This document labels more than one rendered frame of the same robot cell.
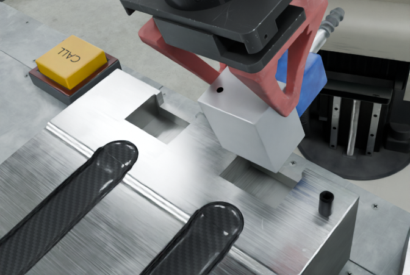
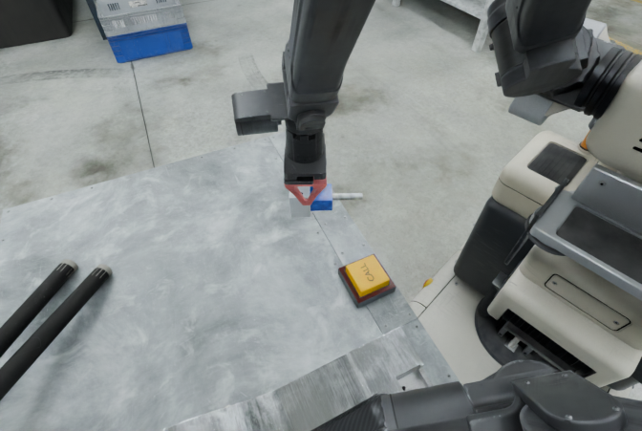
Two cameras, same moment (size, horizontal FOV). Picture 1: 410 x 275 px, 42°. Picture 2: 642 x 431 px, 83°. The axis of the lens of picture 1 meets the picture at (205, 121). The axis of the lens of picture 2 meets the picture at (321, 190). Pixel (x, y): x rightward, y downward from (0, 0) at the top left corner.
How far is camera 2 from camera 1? 0.29 m
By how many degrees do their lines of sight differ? 12
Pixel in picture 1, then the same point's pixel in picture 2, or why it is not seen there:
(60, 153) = (351, 383)
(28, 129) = (327, 310)
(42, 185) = (335, 403)
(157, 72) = (395, 204)
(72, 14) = (354, 138)
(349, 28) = (560, 331)
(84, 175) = (361, 410)
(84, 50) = (377, 273)
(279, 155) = not seen: outside the picture
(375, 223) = not seen: outside the picture
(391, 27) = (593, 348)
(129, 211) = not seen: outside the picture
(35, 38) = (347, 233)
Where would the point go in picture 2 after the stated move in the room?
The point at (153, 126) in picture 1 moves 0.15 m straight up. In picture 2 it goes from (409, 379) to (433, 338)
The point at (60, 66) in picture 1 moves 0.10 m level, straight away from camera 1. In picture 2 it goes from (360, 280) to (356, 235)
